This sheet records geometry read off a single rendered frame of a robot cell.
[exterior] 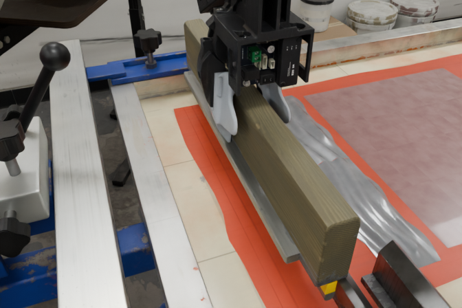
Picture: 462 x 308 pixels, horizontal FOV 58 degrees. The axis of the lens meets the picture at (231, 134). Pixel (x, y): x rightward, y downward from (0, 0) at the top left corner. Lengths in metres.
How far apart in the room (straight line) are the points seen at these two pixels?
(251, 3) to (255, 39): 0.03
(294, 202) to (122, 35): 2.28
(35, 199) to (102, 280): 0.10
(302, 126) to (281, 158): 0.29
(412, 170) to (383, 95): 0.19
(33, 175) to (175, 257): 0.15
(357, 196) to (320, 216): 0.23
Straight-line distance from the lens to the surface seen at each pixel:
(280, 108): 0.44
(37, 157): 0.44
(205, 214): 0.51
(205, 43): 0.41
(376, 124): 0.69
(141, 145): 0.57
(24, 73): 2.65
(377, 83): 0.80
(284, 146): 0.37
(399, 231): 0.52
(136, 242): 0.55
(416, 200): 0.58
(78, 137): 0.52
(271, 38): 0.36
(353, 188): 0.56
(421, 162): 0.64
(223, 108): 0.43
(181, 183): 0.55
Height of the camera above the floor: 1.34
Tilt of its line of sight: 37 degrees down
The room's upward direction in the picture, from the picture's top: straight up
